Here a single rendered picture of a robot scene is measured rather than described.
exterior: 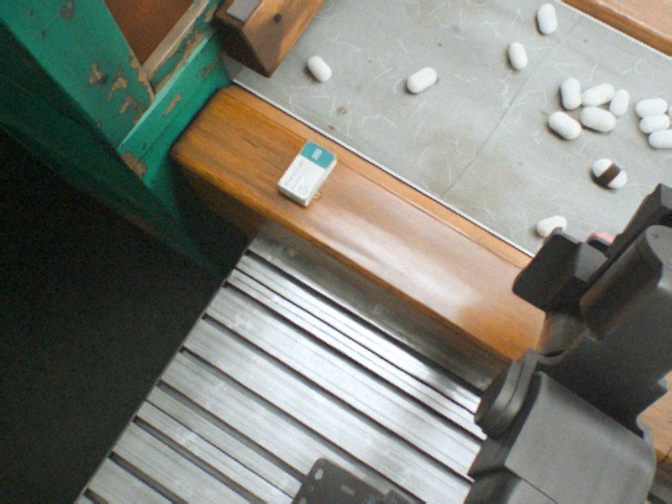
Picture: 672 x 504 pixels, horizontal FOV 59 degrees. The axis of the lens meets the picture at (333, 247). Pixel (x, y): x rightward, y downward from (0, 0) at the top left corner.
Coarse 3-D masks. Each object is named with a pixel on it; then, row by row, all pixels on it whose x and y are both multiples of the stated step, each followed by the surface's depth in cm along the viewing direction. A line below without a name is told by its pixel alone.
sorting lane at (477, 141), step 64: (384, 0) 72; (448, 0) 72; (512, 0) 72; (384, 64) 70; (448, 64) 70; (576, 64) 69; (640, 64) 69; (320, 128) 68; (384, 128) 68; (448, 128) 67; (512, 128) 67; (448, 192) 65; (512, 192) 65; (576, 192) 65; (640, 192) 65
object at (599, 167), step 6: (600, 162) 64; (606, 162) 64; (594, 168) 65; (600, 168) 64; (606, 168) 64; (600, 174) 64; (624, 174) 64; (618, 180) 64; (624, 180) 64; (612, 186) 64; (618, 186) 64
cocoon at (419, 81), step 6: (420, 72) 67; (426, 72) 67; (432, 72) 67; (414, 78) 67; (420, 78) 67; (426, 78) 67; (432, 78) 67; (408, 84) 67; (414, 84) 67; (420, 84) 67; (426, 84) 67; (414, 90) 67; (420, 90) 68
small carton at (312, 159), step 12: (312, 144) 62; (300, 156) 62; (312, 156) 62; (324, 156) 62; (288, 168) 62; (300, 168) 62; (312, 168) 62; (324, 168) 62; (288, 180) 61; (300, 180) 61; (312, 180) 61; (324, 180) 63; (288, 192) 61; (300, 192) 61; (312, 192) 61
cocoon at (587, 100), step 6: (600, 84) 67; (606, 84) 66; (588, 90) 66; (594, 90) 66; (600, 90) 66; (606, 90) 66; (612, 90) 66; (582, 96) 67; (588, 96) 66; (594, 96) 66; (600, 96) 66; (606, 96) 66; (612, 96) 67; (582, 102) 67; (588, 102) 66; (594, 102) 66; (600, 102) 66
